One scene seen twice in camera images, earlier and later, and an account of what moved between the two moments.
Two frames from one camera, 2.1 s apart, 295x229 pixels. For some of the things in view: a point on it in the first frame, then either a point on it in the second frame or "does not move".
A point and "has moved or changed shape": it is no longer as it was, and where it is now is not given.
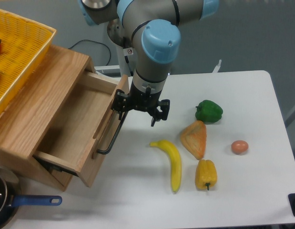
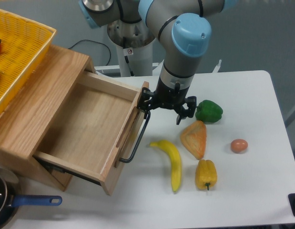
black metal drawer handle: (102, 152) to (147, 115)
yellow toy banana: (175, 161) does not move
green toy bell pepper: (208, 111) does not move
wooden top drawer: (79, 139) has moved or changed shape
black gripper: (137, 99) to (167, 96)
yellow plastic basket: (25, 41) does not move
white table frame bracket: (216, 69) does not move
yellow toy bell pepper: (206, 174) does not move
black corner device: (294, 199) does not move
